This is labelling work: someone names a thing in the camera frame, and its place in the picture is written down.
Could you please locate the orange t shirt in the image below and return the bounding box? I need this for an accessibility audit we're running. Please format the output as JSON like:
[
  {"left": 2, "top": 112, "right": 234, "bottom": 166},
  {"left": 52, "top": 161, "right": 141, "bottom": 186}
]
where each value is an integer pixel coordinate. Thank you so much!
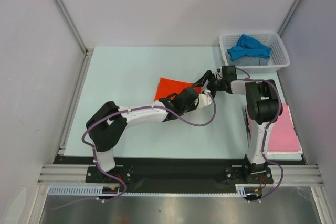
[{"left": 154, "top": 78, "right": 192, "bottom": 100}]

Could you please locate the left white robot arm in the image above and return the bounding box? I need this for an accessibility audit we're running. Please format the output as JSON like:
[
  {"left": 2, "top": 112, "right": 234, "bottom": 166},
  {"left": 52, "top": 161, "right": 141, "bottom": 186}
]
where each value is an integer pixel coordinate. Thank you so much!
[{"left": 86, "top": 87, "right": 211, "bottom": 182}]

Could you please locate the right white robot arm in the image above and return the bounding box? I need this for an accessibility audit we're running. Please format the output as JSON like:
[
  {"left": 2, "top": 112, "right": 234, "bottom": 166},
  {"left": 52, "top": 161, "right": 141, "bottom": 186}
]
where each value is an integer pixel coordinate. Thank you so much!
[{"left": 192, "top": 65, "right": 282, "bottom": 184}]

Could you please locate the grey t shirt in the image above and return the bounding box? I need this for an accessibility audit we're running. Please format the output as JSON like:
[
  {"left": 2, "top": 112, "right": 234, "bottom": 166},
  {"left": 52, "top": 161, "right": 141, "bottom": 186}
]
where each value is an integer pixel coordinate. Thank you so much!
[{"left": 231, "top": 56, "right": 270, "bottom": 67}]

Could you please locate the blue t shirt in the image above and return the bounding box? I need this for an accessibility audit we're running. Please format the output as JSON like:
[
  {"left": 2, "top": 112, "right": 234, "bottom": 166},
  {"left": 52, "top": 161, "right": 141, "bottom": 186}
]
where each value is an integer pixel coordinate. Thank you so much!
[{"left": 227, "top": 34, "right": 271, "bottom": 60}]

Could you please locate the white plastic basket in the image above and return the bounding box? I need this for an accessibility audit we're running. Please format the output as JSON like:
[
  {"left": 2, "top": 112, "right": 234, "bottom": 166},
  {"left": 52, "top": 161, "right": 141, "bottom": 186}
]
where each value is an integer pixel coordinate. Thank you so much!
[{"left": 219, "top": 31, "right": 290, "bottom": 73}]

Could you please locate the pink folded t shirt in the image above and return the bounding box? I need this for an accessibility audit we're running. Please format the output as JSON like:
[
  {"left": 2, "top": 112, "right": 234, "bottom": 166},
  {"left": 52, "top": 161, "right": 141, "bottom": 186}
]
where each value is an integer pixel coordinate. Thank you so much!
[{"left": 245, "top": 103, "right": 302, "bottom": 152}]

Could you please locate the white folded t shirt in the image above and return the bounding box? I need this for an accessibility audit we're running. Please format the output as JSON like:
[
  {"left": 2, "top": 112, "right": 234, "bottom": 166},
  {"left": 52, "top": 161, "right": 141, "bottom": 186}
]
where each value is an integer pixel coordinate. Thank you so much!
[{"left": 266, "top": 150, "right": 303, "bottom": 161}]

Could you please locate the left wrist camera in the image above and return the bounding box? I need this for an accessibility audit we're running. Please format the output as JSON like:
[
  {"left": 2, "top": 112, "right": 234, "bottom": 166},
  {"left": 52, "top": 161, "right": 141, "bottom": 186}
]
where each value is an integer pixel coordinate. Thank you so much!
[{"left": 195, "top": 89, "right": 213, "bottom": 109}]

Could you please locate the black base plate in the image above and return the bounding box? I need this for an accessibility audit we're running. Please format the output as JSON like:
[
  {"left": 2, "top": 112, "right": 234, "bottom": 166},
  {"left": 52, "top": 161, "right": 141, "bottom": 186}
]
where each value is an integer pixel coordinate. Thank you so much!
[{"left": 52, "top": 156, "right": 307, "bottom": 194}]

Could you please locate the white cable duct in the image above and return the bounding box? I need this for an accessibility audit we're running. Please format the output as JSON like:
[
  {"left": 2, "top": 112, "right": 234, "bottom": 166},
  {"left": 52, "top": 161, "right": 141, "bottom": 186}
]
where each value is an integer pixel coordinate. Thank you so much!
[{"left": 47, "top": 183, "right": 263, "bottom": 198}]

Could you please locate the left corner aluminium post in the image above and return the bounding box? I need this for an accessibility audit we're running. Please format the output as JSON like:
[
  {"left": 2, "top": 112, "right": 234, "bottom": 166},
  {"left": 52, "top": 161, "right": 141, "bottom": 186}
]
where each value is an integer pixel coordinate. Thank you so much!
[{"left": 39, "top": 0, "right": 91, "bottom": 56}]

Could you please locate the corner aluminium post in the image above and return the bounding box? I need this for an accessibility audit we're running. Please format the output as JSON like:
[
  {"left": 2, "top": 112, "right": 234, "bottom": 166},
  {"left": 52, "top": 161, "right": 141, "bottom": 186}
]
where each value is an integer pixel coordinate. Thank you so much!
[
  {"left": 39, "top": 0, "right": 91, "bottom": 56},
  {"left": 277, "top": 0, "right": 303, "bottom": 37}
]

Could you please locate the right corner aluminium post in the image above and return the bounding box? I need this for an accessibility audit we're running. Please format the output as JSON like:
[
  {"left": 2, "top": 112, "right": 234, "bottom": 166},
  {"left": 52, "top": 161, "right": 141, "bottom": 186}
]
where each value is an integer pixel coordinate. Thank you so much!
[{"left": 277, "top": 0, "right": 303, "bottom": 37}]

